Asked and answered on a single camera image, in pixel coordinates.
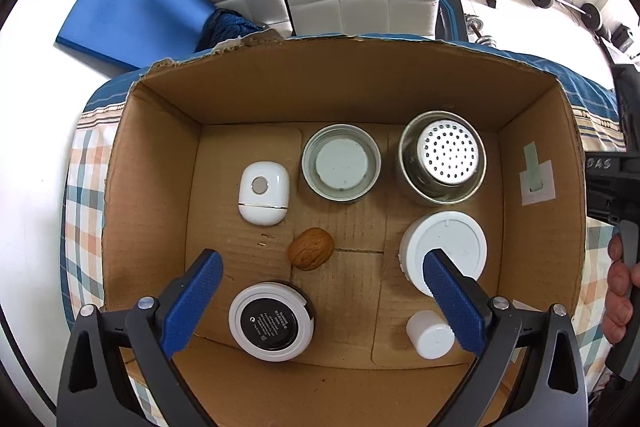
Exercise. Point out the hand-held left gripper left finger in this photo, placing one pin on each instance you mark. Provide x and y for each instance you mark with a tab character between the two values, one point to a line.
192	302

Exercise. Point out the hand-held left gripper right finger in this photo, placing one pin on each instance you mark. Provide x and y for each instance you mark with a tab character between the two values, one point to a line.
450	302

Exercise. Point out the small white plastic bottle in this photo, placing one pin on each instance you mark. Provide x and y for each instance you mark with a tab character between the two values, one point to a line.
425	332

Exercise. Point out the large white round lid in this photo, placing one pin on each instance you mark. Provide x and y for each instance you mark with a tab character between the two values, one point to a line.
450	232

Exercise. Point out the black and white round container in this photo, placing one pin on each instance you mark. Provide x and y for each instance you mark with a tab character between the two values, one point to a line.
272	322

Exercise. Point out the white oval case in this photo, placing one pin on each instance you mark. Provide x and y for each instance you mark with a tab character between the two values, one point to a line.
264	202

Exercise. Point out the brown walnut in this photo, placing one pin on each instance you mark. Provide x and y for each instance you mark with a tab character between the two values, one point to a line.
311	248

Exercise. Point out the steel cup with perforated insert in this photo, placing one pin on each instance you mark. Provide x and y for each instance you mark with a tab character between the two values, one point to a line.
445	152

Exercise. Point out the glass jar with white lid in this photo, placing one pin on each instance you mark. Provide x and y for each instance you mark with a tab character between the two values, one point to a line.
341	164

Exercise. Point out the cardboard box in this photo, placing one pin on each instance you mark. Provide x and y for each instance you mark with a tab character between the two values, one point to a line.
350	82

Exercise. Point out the person's right hand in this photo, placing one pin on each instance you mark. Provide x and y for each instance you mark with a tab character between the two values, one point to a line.
617	302

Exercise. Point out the plaid bedsheet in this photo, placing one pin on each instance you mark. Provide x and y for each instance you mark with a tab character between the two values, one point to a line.
82	217

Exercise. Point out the small dumbbell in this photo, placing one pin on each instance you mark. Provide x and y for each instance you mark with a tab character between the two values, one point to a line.
475	26

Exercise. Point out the blue knitted cloth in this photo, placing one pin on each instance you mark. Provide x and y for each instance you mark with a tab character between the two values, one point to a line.
227	27

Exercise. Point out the blue foam mat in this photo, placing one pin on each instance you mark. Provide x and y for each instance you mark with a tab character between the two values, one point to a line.
135	7

